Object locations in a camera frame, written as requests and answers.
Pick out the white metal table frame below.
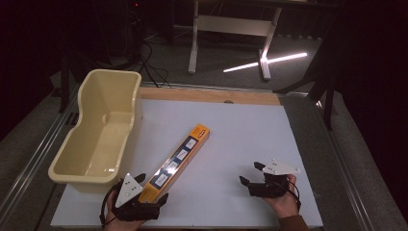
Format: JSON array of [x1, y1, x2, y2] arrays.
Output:
[[188, 0, 283, 82]]

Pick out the black metal stand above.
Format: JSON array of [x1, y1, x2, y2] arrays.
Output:
[[272, 18, 338, 131]]

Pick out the person's left hand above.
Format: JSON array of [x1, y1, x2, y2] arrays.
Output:
[[103, 192, 147, 231]]

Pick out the cream plastic tub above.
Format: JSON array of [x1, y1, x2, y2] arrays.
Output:
[[47, 68, 143, 194]]

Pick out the person's right hand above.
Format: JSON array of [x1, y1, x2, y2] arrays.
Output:
[[262, 173, 300, 219]]

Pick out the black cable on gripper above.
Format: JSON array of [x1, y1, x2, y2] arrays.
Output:
[[282, 177, 302, 213], [99, 179, 124, 229]]

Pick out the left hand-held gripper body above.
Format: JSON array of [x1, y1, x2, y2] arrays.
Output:
[[110, 172, 162, 222]]

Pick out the black floor cables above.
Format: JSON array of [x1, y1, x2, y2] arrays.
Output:
[[136, 41, 172, 90]]

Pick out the dark metal stand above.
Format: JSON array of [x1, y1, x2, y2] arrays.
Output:
[[51, 54, 78, 114]]

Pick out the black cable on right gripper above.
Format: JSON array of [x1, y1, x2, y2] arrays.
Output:
[[282, 177, 302, 213]]

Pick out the long orange box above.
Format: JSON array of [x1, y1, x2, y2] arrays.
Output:
[[138, 123, 211, 204]]

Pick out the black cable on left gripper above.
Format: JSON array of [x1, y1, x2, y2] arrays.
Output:
[[99, 179, 124, 229]]

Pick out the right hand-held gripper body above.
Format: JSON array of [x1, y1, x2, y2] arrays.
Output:
[[248, 158, 301, 198]]

